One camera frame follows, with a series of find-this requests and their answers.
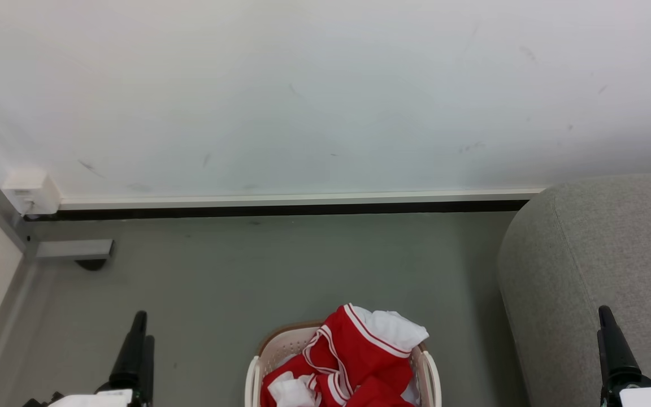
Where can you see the grey fabric sofa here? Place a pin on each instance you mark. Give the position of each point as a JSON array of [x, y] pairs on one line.
[[591, 265]]

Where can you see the grey metal frame post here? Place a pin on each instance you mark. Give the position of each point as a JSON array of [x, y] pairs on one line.
[[71, 249]]

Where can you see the white and black baseboard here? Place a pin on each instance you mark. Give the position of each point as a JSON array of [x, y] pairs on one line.
[[303, 203]]

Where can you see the black caster foot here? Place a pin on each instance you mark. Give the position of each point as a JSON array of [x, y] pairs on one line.
[[91, 264]]

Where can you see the white plastic laundry basket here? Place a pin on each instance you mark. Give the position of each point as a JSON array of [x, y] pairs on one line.
[[283, 345]]

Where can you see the white wall socket box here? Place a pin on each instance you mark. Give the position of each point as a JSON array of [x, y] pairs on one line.
[[31, 189]]

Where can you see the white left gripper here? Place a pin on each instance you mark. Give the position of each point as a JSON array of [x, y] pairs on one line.
[[99, 399]]

